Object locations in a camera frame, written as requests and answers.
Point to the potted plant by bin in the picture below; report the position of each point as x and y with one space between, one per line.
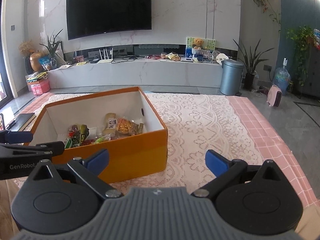
251 58

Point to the grey drawer cabinet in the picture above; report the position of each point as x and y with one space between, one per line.
311 84

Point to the white marble tv bench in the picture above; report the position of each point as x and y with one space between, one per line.
143 72

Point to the green sausage snack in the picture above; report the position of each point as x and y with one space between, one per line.
68 143

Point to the pink checked tablecloth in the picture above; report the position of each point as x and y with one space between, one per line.
270 139

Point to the blue metal trash bin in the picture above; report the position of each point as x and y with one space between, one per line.
231 77

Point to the pink storage box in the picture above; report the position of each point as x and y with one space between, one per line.
40 87

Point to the green transparent snack bag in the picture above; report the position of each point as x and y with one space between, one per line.
102 139

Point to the clear mixed snack packet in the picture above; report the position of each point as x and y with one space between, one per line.
72 130

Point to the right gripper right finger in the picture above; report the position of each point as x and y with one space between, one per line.
226 172

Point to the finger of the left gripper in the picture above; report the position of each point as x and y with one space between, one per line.
10 137
54 148

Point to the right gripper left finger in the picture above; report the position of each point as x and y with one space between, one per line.
87 171

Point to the black notebook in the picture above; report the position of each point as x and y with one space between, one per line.
21 122

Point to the teddy bear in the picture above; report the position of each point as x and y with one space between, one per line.
198 43

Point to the white wifi router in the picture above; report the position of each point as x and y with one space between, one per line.
106 55

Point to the pink space heater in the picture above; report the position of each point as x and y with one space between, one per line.
274 96

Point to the green poster board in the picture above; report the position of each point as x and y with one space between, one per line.
209 44

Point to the blue water bottle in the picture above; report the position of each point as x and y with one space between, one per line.
282 77

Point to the black wall television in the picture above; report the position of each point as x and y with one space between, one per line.
93 17

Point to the orange cardboard box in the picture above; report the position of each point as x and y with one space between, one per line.
129 157

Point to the potted plant on bench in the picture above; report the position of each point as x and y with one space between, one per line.
52 45

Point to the brown gourd vase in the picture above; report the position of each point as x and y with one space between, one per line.
34 59

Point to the white backed snack packet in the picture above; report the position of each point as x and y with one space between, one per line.
94 133

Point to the hanging ivy plant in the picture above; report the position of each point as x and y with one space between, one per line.
304 39

